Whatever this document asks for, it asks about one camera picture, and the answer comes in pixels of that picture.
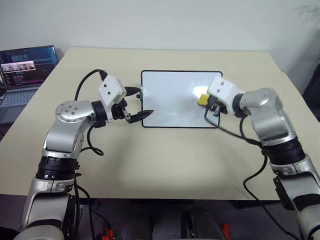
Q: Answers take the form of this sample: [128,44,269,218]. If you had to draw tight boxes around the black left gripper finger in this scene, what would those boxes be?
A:
[125,109,154,125]
[124,86,142,98]

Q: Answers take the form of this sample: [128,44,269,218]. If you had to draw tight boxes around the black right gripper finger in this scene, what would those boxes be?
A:
[211,104,224,118]
[204,95,215,109]

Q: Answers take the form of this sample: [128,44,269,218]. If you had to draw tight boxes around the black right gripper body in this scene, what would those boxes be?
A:
[208,95,229,116]

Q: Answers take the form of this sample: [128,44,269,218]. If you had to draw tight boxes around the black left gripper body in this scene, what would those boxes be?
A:
[111,98,132,124]

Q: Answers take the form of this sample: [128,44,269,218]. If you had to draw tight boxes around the small yellow block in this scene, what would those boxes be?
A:
[197,93,211,107]

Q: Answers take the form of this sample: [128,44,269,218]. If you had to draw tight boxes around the black-framed whiteboard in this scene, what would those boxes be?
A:
[140,69,224,129]

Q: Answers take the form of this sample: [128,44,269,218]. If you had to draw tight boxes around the black chair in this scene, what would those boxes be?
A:
[301,57,320,106]

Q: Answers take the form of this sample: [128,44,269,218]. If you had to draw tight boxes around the open grey laptop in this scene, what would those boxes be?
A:
[0,45,59,125]

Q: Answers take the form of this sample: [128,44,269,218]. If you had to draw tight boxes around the dark rounded shape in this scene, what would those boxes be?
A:
[185,204,226,240]

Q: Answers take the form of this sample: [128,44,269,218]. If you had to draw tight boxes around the small red clip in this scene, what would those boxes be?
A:
[101,227,116,240]

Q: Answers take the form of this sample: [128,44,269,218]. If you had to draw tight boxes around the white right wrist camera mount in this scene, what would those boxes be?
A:
[206,79,245,114]

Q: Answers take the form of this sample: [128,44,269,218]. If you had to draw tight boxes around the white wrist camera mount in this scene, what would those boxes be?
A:
[206,79,245,114]
[97,73,128,124]

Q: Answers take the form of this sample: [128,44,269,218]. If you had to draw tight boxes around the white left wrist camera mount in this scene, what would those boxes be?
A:
[97,73,128,124]

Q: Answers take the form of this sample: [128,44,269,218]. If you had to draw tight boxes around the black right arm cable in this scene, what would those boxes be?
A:
[204,106,305,240]

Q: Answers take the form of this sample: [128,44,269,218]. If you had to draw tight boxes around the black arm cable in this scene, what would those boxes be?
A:
[204,106,305,240]
[73,69,109,240]

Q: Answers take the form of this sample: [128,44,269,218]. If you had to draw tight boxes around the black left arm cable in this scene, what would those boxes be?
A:
[73,69,109,240]

